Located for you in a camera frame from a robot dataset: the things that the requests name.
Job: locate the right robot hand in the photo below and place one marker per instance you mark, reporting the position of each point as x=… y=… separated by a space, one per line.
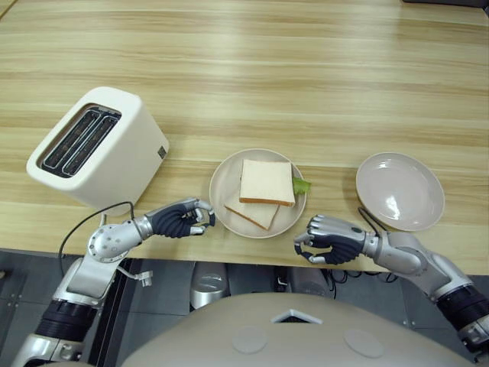
x=336 y=242

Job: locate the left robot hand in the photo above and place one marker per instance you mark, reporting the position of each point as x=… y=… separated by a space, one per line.
x=173 y=223

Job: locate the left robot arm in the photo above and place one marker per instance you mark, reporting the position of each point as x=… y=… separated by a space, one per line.
x=91 y=267

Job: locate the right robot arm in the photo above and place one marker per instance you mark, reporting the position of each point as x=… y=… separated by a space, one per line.
x=420 y=264

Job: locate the beige round plate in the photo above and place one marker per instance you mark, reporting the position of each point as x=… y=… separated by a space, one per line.
x=399 y=191
x=229 y=191

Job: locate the green lettuce leaf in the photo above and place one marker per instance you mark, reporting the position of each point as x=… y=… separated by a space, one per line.
x=302 y=185

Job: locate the bread slice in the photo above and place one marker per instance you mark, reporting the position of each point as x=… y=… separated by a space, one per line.
x=266 y=182
x=254 y=214

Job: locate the robot body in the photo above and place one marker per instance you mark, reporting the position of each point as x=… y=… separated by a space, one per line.
x=290 y=332

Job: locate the cream toaster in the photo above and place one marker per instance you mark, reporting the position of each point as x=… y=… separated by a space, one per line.
x=99 y=147

